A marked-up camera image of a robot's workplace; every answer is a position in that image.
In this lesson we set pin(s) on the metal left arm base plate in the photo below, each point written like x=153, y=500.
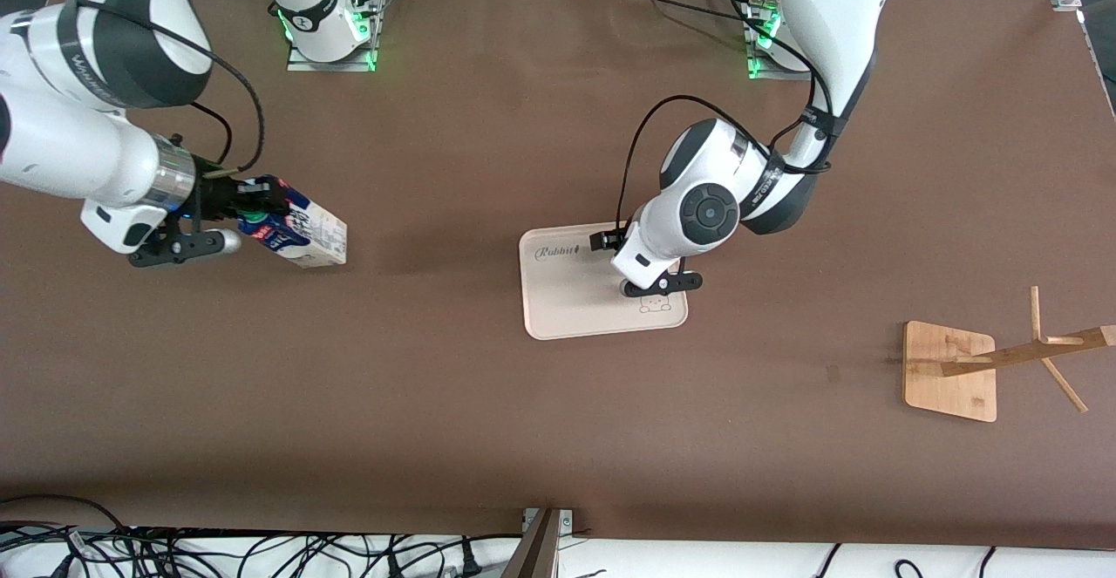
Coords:
x=763, y=72

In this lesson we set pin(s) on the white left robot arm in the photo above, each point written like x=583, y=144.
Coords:
x=711, y=212

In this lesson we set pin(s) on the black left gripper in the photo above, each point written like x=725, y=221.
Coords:
x=604, y=240

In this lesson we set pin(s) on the silver corner bracket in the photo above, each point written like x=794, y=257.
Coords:
x=567, y=521

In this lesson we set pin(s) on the blue white milk carton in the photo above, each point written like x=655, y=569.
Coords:
x=305, y=234

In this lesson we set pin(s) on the grey metal strut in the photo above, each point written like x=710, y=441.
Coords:
x=536, y=552

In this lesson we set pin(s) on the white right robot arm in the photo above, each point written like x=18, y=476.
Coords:
x=70, y=151

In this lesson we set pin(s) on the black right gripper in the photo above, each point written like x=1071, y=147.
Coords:
x=215, y=194

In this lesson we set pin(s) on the beige rabbit print tray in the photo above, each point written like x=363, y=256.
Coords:
x=575, y=299

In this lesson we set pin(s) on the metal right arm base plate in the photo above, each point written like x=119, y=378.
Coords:
x=331, y=64

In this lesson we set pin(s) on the wooden cup rack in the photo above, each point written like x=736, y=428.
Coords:
x=950, y=369

